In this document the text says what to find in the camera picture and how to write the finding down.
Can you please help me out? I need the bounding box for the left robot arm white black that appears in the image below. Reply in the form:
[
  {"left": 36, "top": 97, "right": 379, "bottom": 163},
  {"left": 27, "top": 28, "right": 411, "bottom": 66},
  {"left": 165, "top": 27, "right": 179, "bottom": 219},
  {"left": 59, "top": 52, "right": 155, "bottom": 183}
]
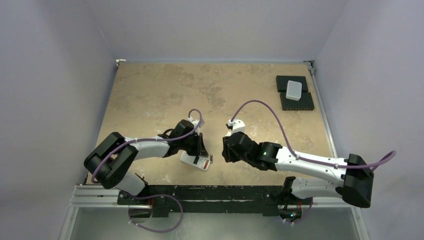
[{"left": 83, "top": 117, "right": 212, "bottom": 205}]

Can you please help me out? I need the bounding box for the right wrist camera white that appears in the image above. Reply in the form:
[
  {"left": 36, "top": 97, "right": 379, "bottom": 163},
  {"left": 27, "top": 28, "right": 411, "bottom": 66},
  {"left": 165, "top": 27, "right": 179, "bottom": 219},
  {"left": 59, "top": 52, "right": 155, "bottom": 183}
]
[{"left": 225, "top": 118, "right": 246, "bottom": 137}]

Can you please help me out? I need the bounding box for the black tray rear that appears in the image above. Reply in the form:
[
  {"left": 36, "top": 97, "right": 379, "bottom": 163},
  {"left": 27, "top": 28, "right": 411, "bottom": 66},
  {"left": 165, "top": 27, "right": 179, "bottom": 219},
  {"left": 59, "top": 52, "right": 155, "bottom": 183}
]
[{"left": 275, "top": 75, "right": 309, "bottom": 93}]

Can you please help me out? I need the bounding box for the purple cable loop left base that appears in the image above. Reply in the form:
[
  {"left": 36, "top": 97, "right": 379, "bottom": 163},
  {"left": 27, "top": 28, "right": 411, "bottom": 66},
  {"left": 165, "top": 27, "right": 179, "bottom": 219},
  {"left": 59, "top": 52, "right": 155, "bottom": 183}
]
[{"left": 128, "top": 194, "right": 184, "bottom": 233}]

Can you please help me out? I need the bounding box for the white remote control red face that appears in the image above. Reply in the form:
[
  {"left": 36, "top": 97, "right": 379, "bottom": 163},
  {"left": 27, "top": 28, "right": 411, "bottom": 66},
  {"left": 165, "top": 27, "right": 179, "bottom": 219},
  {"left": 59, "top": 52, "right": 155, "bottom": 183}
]
[{"left": 180, "top": 151, "right": 211, "bottom": 171}]

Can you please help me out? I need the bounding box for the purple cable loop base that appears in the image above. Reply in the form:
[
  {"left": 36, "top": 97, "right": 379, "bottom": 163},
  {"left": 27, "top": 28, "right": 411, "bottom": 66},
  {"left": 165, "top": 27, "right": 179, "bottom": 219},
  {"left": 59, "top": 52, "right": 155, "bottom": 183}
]
[
  {"left": 128, "top": 194, "right": 184, "bottom": 233},
  {"left": 279, "top": 198, "right": 314, "bottom": 226}
]

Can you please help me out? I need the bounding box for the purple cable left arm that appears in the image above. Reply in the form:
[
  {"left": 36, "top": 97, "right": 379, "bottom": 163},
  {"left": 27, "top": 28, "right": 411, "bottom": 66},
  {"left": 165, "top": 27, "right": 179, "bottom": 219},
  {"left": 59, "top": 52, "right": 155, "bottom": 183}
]
[{"left": 91, "top": 108, "right": 204, "bottom": 185}]

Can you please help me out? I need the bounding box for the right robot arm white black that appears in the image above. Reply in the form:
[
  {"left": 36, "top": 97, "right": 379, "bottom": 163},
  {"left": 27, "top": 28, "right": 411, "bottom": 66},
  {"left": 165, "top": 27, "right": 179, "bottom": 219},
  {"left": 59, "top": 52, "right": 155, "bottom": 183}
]
[{"left": 222, "top": 132, "right": 374, "bottom": 208}]

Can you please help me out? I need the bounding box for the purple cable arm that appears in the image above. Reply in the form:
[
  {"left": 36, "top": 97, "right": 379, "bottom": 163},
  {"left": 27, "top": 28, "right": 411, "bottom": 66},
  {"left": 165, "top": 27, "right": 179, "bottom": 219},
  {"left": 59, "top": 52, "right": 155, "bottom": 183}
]
[
  {"left": 230, "top": 99, "right": 397, "bottom": 170},
  {"left": 91, "top": 108, "right": 204, "bottom": 185}
]

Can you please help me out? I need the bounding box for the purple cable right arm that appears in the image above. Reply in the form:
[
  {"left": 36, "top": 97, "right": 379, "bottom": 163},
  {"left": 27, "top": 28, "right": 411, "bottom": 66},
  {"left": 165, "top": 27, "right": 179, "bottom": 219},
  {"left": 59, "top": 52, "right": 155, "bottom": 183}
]
[{"left": 230, "top": 99, "right": 397, "bottom": 170}]

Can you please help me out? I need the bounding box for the black tray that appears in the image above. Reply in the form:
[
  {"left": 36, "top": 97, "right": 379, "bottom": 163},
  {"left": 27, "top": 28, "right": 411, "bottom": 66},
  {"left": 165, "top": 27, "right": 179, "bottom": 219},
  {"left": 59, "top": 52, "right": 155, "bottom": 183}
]
[
  {"left": 275, "top": 75, "right": 309, "bottom": 93},
  {"left": 279, "top": 92, "right": 315, "bottom": 111}
]

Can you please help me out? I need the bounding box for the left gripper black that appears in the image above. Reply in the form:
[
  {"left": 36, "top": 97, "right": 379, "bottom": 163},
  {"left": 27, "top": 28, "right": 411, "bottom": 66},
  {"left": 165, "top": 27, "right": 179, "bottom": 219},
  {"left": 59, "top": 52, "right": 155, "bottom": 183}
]
[{"left": 179, "top": 132, "right": 208, "bottom": 157}]

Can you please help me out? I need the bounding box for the aluminium frame rail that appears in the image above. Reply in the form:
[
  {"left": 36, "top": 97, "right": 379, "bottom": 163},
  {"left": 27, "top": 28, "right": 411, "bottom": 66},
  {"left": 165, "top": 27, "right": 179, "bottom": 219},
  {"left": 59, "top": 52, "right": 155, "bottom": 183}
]
[{"left": 60, "top": 62, "right": 369, "bottom": 240}]

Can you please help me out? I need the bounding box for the white plastic box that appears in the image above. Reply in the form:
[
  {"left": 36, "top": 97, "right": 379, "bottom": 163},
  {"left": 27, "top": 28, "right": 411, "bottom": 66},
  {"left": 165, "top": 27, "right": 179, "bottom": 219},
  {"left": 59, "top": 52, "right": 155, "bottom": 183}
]
[{"left": 285, "top": 80, "right": 303, "bottom": 101}]

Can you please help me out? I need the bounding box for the black tray front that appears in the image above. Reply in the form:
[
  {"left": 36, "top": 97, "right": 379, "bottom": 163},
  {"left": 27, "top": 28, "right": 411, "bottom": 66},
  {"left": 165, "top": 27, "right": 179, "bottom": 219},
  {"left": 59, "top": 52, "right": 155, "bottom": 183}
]
[{"left": 279, "top": 92, "right": 315, "bottom": 111}]

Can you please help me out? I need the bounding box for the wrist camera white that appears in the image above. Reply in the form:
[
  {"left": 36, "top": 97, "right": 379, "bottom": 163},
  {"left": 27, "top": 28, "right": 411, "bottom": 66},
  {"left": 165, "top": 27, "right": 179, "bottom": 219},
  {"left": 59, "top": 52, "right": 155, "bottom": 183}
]
[
  {"left": 225, "top": 118, "right": 246, "bottom": 137},
  {"left": 188, "top": 117, "right": 205, "bottom": 134}
]

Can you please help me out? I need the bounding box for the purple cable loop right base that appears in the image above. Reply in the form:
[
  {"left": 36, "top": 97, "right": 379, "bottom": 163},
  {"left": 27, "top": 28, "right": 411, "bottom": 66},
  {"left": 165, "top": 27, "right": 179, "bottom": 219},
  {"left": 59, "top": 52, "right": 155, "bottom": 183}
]
[{"left": 279, "top": 198, "right": 314, "bottom": 226}]

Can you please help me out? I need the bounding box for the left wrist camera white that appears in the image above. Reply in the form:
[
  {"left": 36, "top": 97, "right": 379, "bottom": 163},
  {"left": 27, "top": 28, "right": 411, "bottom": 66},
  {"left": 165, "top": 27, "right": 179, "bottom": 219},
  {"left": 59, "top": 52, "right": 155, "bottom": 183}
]
[{"left": 188, "top": 117, "right": 205, "bottom": 134}]

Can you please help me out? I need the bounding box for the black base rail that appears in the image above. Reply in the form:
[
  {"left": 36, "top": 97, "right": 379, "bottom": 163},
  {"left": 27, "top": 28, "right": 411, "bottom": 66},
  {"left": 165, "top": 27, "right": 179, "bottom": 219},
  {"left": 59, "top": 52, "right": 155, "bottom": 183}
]
[{"left": 117, "top": 185, "right": 302, "bottom": 217}]

